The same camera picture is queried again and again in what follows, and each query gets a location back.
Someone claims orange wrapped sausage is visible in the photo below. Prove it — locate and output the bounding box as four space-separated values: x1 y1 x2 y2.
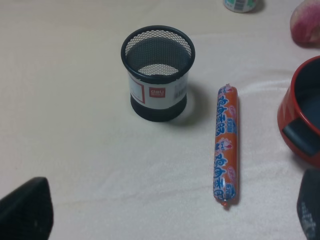
213 84 239 208

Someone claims small green tin can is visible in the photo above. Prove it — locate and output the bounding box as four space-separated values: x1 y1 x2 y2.
223 0 257 13

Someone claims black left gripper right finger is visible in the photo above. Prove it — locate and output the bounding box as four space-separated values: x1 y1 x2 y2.
296 168 320 240

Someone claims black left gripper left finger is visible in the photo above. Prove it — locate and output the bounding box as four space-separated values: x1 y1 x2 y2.
0 177 54 240

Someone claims red pot with black handles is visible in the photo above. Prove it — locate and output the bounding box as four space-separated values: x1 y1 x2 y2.
277 56 320 168

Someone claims beige tablecloth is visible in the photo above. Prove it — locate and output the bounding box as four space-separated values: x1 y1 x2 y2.
0 0 320 240

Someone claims black mesh pen holder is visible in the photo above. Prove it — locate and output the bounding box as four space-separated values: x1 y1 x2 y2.
120 25 196 122

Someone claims pink peach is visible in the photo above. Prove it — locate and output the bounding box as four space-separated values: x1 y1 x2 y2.
289 0 320 45

